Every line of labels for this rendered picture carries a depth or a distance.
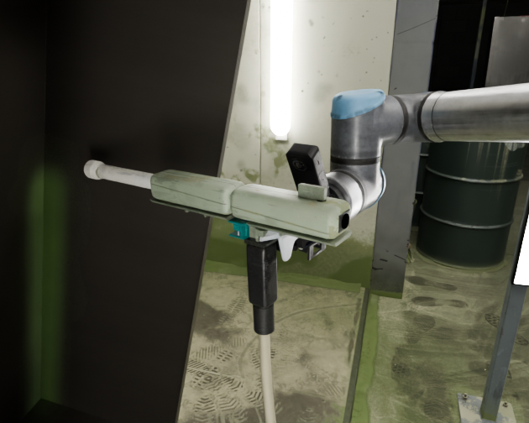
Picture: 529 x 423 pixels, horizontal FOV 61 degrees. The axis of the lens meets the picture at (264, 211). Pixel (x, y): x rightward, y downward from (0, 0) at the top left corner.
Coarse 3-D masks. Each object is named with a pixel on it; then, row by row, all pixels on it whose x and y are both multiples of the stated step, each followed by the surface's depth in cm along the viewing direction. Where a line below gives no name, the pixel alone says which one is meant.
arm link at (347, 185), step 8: (328, 176) 74; (336, 176) 74; (344, 176) 75; (336, 184) 73; (344, 184) 73; (352, 184) 74; (344, 192) 72; (352, 192) 73; (360, 192) 75; (344, 200) 73; (352, 200) 72; (360, 200) 75; (352, 208) 73; (352, 216) 74
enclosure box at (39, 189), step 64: (0, 0) 66; (64, 0) 75; (128, 0) 73; (192, 0) 71; (0, 64) 69; (64, 64) 79; (128, 64) 77; (192, 64) 74; (0, 128) 73; (64, 128) 83; (128, 128) 81; (192, 128) 78; (0, 192) 77; (64, 192) 88; (128, 192) 85; (0, 256) 81; (64, 256) 93; (128, 256) 90; (192, 256) 87; (0, 320) 86; (64, 320) 99; (128, 320) 96; (192, 320) 90; (0, 384) 92; (64, 384) 106; (128, 384) 102
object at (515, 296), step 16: (528, 192) 141; (512, 288) 149; (512, 304) 151; (512, 320) 152; (496, 336) 160; (512, 336) 154; (496, 352) 158; (496, 368) 160; (496, 384) 162; (496, 400) 164; (496, 416) 167
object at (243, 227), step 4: (228, 220) 59; (232, 220) 59; (236, 220) 59; (240, 220) 59; (244, 220) 59; (236, 224) 58; (240, 224) 58; (244, 224) 58; (236, 228) 58; (240, 228) 58; (244, 228) 58; (248, 228) 58; (232, 232) 60; (236, 232) 60; (240, 232) 58; (244, 232) 58; (248, 232) 59; (232, 236) 59; (236, 236) 59; (240, 236) 58; (244, 236) 58; (248, 236) 59
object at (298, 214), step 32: (96, 160) 77; (160, 192) 65; (192, 192) 61; (224, 192) 58; (256, 192) 56; (288, 192) 55; (320, 192) 51; (256, 224) 56; (288, 224) 53; (320, 224) 50; (256, 256) 59; (256, 288) 60; (256, 320) 62
